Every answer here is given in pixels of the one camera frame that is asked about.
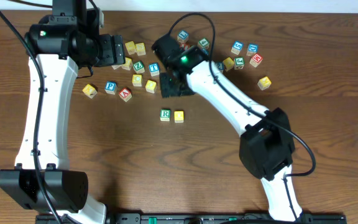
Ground red M block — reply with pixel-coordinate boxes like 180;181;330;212
250;54;264;67

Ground yellow O block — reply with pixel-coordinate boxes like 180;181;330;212
174;111;185;123
145;80;157;93

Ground green L block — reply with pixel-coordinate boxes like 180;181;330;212
112;65;122;70

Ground yellow block beside L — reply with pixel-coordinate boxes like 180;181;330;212
121;57;133;70

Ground green Z block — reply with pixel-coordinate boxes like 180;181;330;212
133;61;145;74

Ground yellow block far left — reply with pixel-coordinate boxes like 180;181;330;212
82;84;98;99

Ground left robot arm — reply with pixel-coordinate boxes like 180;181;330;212
0;0;125;223

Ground yellow block top left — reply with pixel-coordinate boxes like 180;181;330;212
125;41;137;55

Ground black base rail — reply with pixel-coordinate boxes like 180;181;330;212
35;212;347;224

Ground blue D block right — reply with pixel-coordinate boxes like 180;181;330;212
246;44;259;56

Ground green J block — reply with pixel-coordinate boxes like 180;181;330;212
234;57;245;70

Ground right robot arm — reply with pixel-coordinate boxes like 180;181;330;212
152;34;302;222

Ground yellow block far right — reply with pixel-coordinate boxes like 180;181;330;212
257;77;272;90

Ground green 4 block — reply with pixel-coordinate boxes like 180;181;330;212
198;38;210;50

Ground red I block upper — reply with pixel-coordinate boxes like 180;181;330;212
180;44;190;50

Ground red A block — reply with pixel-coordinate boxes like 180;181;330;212
119;87;132;102

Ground blue D block centre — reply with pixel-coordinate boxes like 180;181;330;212
202;49;209;55

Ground blue 2 block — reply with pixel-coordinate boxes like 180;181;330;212
216;62;224;72

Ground green R block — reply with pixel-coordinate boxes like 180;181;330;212
160;109;171;121

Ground blue d block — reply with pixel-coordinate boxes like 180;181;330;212
246;44;259;56
202;49;209;55

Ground blue T block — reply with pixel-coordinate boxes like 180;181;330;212
149;63;160;77

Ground blue 5 block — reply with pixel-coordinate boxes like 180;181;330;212
231;41;244;55

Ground blue L block top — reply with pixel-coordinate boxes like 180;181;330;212
177;30;189;44

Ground yellow block below Z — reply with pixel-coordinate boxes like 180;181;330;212
132;74;142;87

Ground yellow block centre right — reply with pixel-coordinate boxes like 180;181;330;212
223;57;235;71

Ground blue P block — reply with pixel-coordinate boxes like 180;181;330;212
104;82;117;95

